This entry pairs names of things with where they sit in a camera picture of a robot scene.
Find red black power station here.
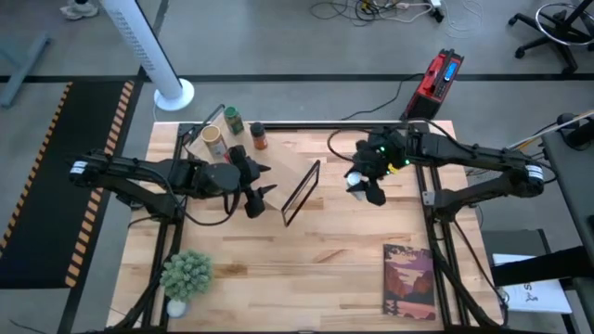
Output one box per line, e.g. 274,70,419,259
399,47,466,122

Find orange spice bottle black lid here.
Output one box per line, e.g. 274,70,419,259
249,121,269,151

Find dark grey desk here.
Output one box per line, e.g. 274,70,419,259
540,127,594,261

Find landscape cover book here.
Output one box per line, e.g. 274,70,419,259
382,243,438,322

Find white pole stand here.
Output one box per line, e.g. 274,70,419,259
97,0,196,112

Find black power cable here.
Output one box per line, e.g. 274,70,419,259
341,72,427,122

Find white lid spice jar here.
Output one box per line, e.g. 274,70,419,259
345,171,368,201

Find black office chair base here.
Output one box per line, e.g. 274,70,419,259
507,0,594,76

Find black hazard striped floor mat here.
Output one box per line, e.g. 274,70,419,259
0,79,136,290

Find green lid spice jar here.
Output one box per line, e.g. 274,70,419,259
223,105,246,136

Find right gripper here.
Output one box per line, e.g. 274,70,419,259
343,127,412,208

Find person's shoe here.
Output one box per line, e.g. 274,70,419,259
58,0,100,21

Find yellow white cable bundle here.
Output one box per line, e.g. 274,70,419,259
508,109,594,152

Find wooden shelf black metal frame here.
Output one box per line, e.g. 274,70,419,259
178,104,322,228

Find grey desk foot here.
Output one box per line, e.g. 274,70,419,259
0,31,53,110

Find black metal table frame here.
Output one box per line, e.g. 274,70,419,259
105,120,508,334

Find tangled floor cables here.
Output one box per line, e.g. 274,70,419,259
309,0,431,27

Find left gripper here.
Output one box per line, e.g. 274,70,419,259
226,144,278,219

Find tan lid spice jar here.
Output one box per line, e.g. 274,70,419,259
200,123,230,163

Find white printed paper sheet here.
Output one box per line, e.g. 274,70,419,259
491,252,575,315

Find black power strip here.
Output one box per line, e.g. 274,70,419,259
427,0,446,23

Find green potted artificial plant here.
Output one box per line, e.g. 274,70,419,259
159,249,215,320

